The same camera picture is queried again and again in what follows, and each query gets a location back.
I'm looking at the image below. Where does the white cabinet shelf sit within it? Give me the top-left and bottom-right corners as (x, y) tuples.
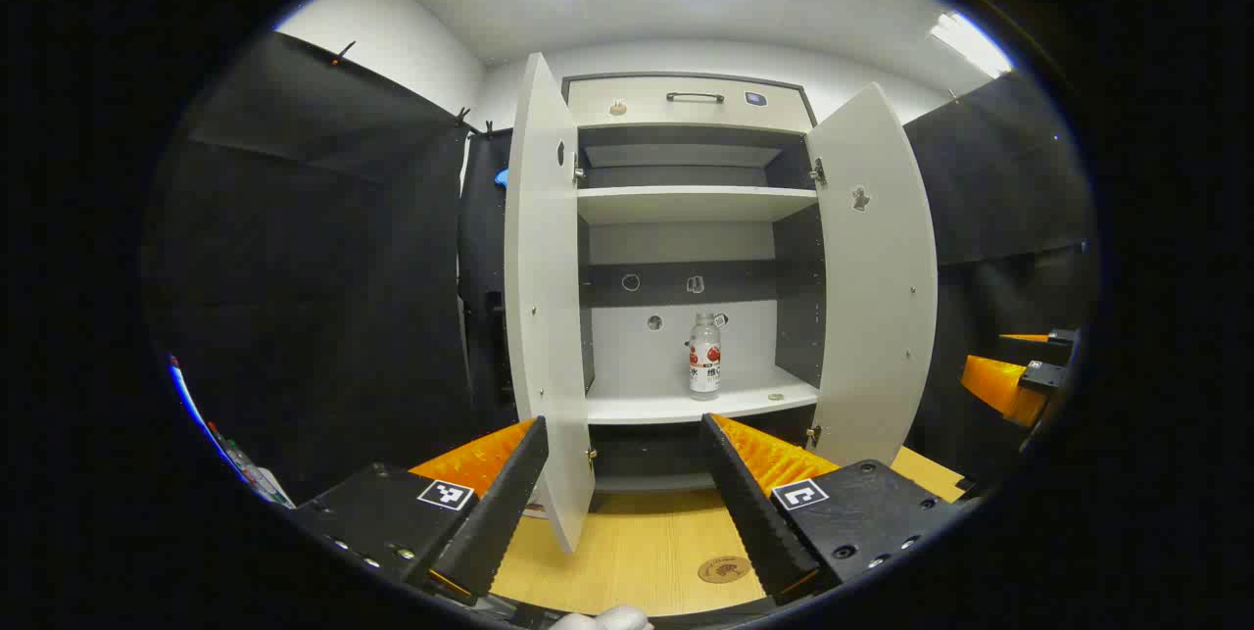
(585, 365), (821, 426)
(576, 185), (820, 225)

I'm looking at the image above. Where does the computer monitor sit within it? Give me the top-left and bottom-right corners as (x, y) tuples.
(165, 354), (246, 474)

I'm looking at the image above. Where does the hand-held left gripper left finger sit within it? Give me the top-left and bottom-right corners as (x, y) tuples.
(292, 416), (552, 606)

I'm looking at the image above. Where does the black backdrop cloth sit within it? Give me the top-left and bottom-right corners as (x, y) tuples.
(142, 30), (1098, 504)

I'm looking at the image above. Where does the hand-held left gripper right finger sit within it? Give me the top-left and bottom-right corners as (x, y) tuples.
(699, 412), (968, 605)

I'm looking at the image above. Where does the white and grey cabinet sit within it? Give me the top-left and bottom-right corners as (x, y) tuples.
(561, 72), (829, 494)

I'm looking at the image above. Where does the round wooden coaster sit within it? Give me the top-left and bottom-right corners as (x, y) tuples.
(698, 555), (753, 585)

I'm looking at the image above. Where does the ceiling light panel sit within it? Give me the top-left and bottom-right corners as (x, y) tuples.
(929, 11), (1016, 79)

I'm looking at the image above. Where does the white cabinet door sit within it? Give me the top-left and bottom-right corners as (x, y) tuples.
(805, 81), (940, 467)
(504, 52), (596, 555)

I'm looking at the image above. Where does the clear bottle with red label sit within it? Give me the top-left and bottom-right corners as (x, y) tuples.
(688, 313), (725, 402)

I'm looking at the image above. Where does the white cabinet drawer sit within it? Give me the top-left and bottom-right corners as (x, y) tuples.
(566, 75), (816, 133)

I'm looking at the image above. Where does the white paper sheet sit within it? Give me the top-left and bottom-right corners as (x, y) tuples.
(255, 468), (296, 510)

